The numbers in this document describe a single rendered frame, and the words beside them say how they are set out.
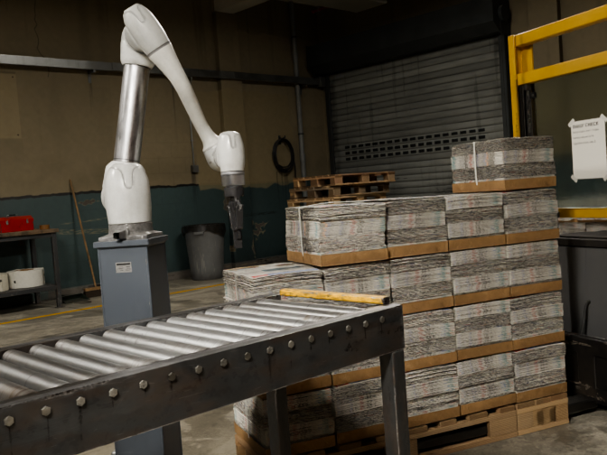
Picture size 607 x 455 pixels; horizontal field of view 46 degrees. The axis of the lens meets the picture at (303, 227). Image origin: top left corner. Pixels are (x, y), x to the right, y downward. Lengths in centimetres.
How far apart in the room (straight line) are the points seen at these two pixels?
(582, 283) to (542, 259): 60
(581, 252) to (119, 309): 231
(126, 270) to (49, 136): 693
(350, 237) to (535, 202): 91
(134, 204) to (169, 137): 771
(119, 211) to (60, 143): 693
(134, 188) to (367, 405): 122
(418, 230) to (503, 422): 93
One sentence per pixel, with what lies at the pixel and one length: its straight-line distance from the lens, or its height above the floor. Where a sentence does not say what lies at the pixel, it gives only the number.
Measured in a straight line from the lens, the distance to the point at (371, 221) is 277.
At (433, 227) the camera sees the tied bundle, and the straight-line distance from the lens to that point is 294.
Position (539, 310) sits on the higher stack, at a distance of 330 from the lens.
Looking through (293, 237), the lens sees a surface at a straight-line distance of 294.
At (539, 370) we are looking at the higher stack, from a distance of 336.
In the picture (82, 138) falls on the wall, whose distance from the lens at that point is 962.
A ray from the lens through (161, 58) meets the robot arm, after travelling 272.
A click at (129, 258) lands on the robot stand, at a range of 257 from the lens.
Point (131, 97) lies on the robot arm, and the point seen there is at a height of 153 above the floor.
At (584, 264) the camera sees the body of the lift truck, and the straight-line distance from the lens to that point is 383.
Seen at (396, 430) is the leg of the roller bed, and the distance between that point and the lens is 201.
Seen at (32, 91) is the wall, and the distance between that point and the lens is 944.
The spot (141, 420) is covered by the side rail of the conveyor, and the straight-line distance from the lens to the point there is 147.
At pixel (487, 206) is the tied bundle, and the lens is 310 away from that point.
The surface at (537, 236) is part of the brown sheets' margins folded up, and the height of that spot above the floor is 86.
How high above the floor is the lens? 113
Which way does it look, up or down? 3 degrees down
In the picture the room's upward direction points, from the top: 4 degrees counter-clockwise
